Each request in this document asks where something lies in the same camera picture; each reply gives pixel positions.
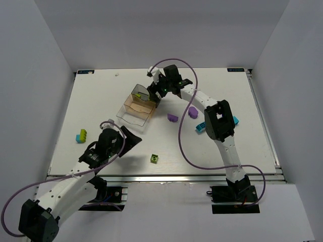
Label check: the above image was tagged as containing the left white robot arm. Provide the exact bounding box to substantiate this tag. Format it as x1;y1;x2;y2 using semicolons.
19;121;142;241

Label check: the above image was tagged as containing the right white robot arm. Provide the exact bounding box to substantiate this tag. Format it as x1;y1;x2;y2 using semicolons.
147;65;250;201

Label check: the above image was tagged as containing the grey translucent container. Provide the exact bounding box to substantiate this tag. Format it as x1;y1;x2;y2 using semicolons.
131;84;159;107

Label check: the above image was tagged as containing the clear translucent container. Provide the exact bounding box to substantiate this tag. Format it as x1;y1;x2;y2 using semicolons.
116;106;150;133

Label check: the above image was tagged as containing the purple arched lego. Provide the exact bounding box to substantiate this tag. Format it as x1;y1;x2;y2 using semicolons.
167;113;179;123

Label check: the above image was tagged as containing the green square lego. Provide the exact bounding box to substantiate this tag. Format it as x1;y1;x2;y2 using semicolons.
150;154;159;164

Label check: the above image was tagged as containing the purple rounded lego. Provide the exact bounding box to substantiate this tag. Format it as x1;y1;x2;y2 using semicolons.
188;106;198;119

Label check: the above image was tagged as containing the blue printed lego brick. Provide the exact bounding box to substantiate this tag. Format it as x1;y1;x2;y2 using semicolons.
196;122;205;133

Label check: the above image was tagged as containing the right corner label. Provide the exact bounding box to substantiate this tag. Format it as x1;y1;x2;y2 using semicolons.
227;68;245;72

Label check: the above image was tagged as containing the corner label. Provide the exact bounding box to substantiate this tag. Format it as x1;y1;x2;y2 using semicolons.
227;68;245;72
77;70;94;75

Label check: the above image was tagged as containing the left corner label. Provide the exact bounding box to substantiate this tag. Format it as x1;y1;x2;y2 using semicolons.
77;70;94;75

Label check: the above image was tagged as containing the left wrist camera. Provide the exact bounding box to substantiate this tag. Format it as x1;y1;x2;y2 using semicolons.
99;119;115;130

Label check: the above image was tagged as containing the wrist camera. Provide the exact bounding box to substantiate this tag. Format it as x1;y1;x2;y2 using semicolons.
99;119;115;130
147;66;161;84

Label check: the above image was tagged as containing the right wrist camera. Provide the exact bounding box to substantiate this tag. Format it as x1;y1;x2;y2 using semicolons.
147;66;161;84

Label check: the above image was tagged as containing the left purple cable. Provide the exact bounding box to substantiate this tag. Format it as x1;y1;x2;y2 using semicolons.
1;120;126;237

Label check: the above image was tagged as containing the purple cable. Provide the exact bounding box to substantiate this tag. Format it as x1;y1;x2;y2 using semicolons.
150;58;266;208
1;120;126;237

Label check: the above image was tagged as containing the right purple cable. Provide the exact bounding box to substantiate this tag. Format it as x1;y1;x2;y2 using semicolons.
150;58;266;208

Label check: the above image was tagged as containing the aluminium table rail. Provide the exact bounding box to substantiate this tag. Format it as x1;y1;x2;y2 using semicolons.
102;169;286;183

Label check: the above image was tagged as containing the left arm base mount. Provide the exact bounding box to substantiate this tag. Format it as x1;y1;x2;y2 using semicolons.
79;176;128;212

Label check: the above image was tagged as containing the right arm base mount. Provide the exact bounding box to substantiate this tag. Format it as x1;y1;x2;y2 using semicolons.
206;186;260;214

